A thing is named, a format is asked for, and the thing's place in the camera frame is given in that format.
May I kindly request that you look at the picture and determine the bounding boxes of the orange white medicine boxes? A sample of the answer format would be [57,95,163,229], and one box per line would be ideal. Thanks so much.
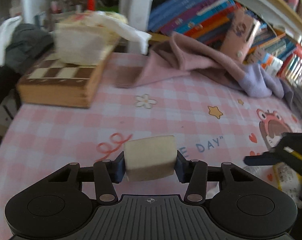
[246,47,283,77]

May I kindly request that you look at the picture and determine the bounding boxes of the pile of clothes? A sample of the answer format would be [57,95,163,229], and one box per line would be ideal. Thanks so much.
[0,16,54,104]

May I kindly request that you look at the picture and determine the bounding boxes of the cream tissue pack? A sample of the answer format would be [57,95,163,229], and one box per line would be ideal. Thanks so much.
[54,11,152,66]

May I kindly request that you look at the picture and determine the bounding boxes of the pink purple cloth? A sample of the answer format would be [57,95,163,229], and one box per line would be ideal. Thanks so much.
[115,33,294,107]

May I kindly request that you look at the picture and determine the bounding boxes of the small white dropper bottle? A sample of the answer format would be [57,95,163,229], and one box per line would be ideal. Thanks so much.
[243,162,302,209]

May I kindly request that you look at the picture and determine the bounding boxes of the wooden chess board box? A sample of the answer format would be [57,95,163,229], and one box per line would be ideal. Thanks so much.
[17,38,120,108]

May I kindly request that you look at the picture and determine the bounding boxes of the pink cylindrical holder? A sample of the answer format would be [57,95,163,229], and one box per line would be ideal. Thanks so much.
[220,8,261,63]

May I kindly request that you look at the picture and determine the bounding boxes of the row of blue books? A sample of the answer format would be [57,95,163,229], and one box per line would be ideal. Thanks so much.
[147,0,241,37]

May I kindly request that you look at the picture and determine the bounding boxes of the red dictionary books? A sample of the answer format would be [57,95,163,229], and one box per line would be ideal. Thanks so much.
[277,44,302,84]

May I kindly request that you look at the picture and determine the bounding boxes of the pink checked tablecloth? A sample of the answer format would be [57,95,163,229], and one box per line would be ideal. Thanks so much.
[0,53,302,239]

